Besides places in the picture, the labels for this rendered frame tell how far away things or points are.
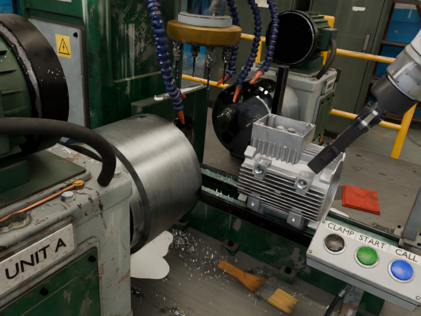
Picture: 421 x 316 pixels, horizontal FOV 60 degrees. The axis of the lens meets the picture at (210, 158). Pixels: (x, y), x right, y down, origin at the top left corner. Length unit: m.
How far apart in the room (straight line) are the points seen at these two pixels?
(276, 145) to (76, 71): 0.52
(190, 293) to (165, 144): 0.35
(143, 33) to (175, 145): 0.43
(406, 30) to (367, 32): 1.92
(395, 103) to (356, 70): 3.27
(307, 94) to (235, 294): 0.72
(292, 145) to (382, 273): 0.34
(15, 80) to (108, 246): 0.26
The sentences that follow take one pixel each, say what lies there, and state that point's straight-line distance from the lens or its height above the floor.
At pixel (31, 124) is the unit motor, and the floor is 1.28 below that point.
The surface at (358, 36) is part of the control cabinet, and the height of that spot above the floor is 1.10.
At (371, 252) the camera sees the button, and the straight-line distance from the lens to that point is 0.63.
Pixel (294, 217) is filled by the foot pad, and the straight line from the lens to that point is 0.84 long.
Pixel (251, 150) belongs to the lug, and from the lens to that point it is 0.85.
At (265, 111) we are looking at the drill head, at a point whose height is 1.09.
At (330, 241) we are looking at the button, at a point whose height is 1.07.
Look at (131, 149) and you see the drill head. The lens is 0.65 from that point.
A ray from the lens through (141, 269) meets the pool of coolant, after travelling 0.92.
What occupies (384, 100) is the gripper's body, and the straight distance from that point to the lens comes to 0.71.
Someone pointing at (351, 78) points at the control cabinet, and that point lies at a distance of 4.00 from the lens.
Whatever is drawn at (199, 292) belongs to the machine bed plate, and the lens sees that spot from 0.87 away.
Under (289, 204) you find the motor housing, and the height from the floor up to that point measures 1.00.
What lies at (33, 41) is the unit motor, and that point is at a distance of 0.50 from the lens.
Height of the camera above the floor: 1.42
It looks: 25 degrees down
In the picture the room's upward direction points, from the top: 6 degrees clockwise
